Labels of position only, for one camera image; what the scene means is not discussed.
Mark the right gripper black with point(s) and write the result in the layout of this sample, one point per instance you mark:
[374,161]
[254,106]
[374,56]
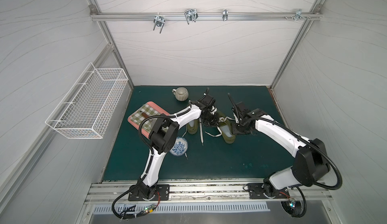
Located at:
[239,115]

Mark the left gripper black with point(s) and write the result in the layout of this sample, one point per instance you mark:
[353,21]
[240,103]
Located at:
[210,113]

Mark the olive green shoe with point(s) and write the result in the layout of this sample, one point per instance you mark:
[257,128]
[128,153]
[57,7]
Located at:
[221,122]
[191,130]

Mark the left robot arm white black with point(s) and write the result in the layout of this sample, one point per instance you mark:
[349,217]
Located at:
[162,138]

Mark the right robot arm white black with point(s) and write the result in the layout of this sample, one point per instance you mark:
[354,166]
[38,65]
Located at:
[308,166]

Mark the striped ceramic cup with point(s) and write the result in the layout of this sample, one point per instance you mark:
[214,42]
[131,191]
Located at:
[181,94]

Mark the green table mat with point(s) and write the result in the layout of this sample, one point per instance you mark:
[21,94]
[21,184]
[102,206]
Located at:
[250,156]

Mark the blue white patterned bowl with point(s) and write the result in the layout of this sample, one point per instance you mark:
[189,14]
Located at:
[180,147]

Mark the pink tray checkered cloth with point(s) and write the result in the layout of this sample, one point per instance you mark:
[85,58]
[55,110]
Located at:
[147,110]

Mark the metal clamp hook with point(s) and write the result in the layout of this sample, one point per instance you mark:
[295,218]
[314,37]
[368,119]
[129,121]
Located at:
[191,15]
[298,16]
[159,21]
[225,15]

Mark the aluminium crossbar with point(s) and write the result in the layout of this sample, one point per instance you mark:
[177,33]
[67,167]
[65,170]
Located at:
[202,16]

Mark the white wire basket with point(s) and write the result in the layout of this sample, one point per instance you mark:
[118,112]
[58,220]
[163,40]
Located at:
[87,108]

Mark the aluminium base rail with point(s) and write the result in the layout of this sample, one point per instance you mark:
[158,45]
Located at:
[184,191]

